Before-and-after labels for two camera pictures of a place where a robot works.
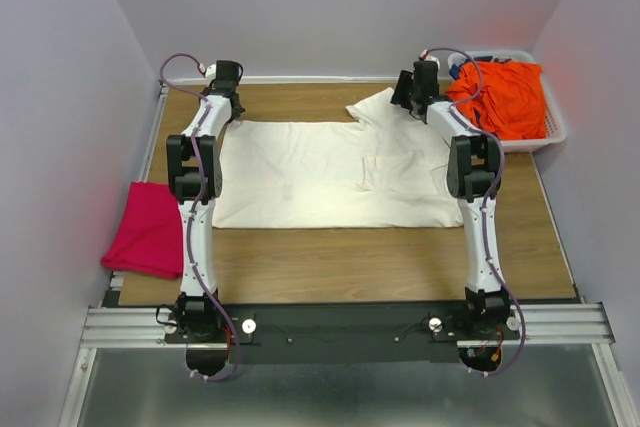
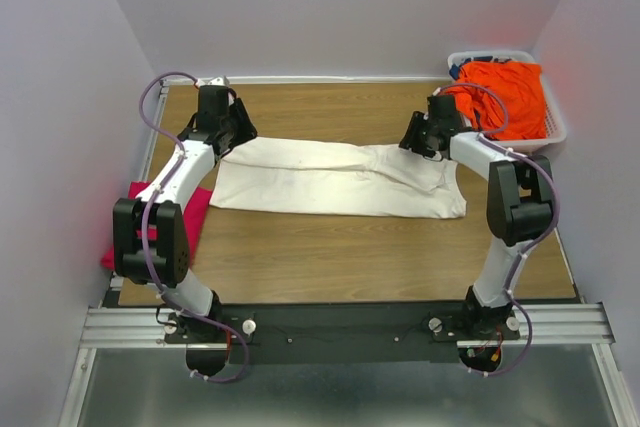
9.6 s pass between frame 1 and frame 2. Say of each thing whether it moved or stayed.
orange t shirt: stayed
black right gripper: moved
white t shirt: moved
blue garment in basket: stayed
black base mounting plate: stayed
